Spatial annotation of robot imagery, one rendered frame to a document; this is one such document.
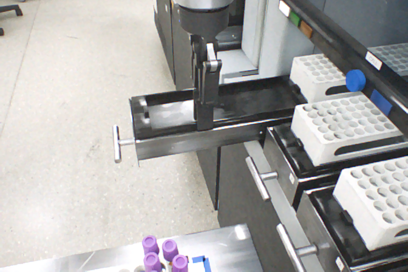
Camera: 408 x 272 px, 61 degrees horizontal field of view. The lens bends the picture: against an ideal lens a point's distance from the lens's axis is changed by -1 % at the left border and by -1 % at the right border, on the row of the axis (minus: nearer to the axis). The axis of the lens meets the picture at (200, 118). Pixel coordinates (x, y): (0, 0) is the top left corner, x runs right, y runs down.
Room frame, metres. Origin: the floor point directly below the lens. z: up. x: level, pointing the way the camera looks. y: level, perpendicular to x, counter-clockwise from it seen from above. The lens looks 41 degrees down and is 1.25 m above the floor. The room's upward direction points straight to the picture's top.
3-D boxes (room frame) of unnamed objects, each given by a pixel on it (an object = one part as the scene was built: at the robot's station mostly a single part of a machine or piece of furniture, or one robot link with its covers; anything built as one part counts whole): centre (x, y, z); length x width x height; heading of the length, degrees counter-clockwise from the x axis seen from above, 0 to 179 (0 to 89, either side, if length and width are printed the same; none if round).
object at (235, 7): (0.98, -0.09, 0.85); 0.12 x 0.02 x 0.06; 14
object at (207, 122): (0.48, -0.01, 0.84); 0.03 x 0.01 x 0.07; 104
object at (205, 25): (0.50, 0.00, 1.00); 0.08 x 0.07 x 0.09; 14
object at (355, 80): (0.39, -0.21, 0.98); 0.03 x 0.01 x 0.03; 14
